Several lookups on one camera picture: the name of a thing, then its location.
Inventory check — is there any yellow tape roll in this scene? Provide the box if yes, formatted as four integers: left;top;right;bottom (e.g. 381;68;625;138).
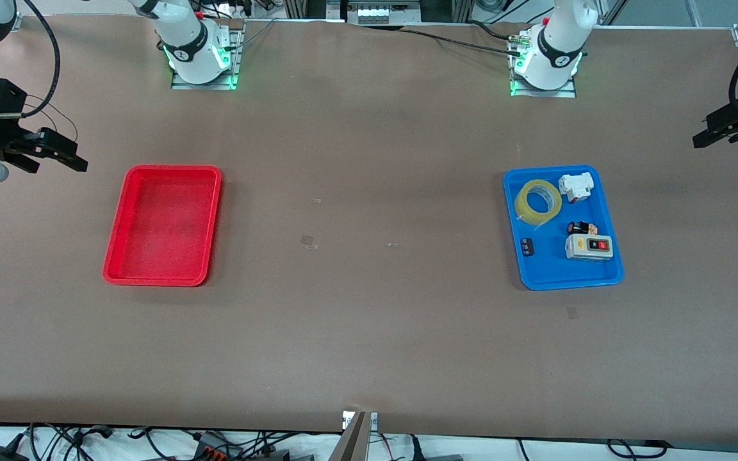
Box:
514;179;562;226

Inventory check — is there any red plastic tray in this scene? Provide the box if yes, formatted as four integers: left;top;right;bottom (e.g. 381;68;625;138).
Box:
102;165;223;287

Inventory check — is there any white circuit breaker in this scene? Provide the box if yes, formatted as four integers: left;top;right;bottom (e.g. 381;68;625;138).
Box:
558;172;594;204

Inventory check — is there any blue plastic tray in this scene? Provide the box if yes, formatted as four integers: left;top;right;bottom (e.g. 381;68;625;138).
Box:
502;165;625;291

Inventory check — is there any black power adapter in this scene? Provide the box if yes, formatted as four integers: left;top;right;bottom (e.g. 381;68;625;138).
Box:
0;433;31;461

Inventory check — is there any white power strip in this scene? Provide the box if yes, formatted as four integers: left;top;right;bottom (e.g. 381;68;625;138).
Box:
356;2;422;26

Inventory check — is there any thin black right gripper wire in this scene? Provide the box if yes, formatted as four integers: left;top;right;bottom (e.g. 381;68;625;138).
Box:
24;95;79;143

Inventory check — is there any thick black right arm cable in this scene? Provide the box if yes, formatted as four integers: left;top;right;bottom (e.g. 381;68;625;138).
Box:
20;0;62;120

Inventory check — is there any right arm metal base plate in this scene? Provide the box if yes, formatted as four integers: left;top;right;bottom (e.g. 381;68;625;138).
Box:
170;19;243;91

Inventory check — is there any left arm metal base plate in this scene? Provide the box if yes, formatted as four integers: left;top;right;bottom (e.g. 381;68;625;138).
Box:
509;77;577;99

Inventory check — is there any grey push button switch box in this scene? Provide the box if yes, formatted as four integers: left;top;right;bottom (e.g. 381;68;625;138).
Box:
565;233;614;262

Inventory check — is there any grey cable to right base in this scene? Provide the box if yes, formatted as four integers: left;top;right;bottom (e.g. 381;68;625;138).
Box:
236;17;280;49

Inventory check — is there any black cable to left base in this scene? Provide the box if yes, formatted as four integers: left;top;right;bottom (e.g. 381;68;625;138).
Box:
400;26;523;56

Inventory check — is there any aluminium frame post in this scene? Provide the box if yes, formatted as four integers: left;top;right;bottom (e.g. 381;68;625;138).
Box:
284;0;344;21

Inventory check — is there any looped black floor cable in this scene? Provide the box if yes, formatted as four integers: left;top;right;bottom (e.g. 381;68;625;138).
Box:
606;438;672;459

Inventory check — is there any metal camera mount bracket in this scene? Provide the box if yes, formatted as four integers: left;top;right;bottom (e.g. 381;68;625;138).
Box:
329;410;380;461

